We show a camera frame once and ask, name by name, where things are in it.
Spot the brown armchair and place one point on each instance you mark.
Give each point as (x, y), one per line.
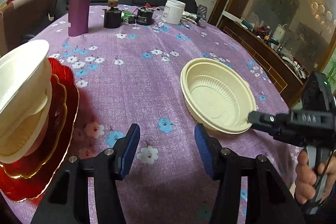
(20, 18)

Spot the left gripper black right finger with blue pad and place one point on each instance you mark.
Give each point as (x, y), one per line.
(269, 199)

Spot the small white bowl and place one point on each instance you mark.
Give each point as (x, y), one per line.
(25, 135)

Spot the white plastic bowl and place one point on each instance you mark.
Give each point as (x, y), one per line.
(25, 72)

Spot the wooden cabinet with clutter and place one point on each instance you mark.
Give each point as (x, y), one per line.
(290, 39)

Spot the small red gold-rimmed plate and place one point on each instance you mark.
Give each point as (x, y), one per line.
(42, 132)

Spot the black jar with wooden knob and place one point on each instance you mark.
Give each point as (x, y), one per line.
(112, 15)

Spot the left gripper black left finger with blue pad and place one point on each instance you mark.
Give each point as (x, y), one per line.
(66, 199)

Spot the person's right hand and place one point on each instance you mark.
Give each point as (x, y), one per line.
(306, 178)

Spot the black labelled jar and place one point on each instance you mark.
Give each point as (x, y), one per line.
(144, 16)

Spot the cream ribbed plastic bowl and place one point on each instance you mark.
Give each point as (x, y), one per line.
(216, 96)

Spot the large red wedding plate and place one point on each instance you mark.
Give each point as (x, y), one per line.
(28, 178)

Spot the purple floral tablecloth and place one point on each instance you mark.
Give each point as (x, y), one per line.
(132, 75)

